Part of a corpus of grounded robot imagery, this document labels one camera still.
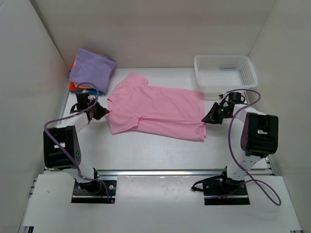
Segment blue folded t shirt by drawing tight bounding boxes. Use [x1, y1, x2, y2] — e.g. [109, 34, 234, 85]
[87, 89, 104, 96]

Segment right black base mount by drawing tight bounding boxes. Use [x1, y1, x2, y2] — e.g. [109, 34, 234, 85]
[190, 171, 250, 206]

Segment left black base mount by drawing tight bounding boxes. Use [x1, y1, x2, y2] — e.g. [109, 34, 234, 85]
[71, 177, 117, 204]

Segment white plastic basket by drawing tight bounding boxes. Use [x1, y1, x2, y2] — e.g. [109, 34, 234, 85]
[194, 55, 258, 95]

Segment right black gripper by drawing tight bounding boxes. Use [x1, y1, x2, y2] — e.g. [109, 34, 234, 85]
[202, 102, 233, 125]

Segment purple folded t shirt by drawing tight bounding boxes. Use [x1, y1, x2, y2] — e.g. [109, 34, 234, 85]
[69, 49, 116, 93]

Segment pink t shirt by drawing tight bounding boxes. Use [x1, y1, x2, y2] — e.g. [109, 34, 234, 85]
[106, 72, 207, 141]

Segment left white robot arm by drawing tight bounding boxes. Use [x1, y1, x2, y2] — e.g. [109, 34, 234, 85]
[43, 90, 109, 193]

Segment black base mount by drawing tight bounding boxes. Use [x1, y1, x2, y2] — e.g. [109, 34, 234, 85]
[71, 177, 117, 204]
[190, 171, 250, 206]

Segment orange folded t shirt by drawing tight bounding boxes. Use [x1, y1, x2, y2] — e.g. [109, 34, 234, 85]
[69, 64, 86, 92]

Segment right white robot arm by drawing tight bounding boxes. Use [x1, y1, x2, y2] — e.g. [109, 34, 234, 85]
[202, 89, 278, 195]

